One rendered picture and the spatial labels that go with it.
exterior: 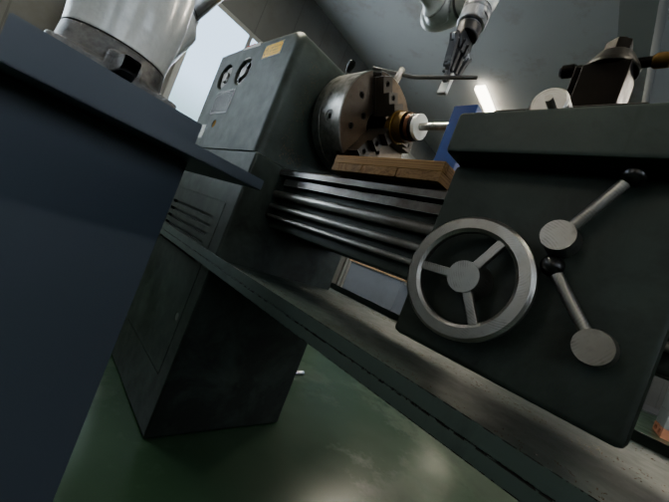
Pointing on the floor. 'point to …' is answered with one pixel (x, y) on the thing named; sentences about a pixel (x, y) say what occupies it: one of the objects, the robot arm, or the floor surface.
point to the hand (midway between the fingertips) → (445, 84)
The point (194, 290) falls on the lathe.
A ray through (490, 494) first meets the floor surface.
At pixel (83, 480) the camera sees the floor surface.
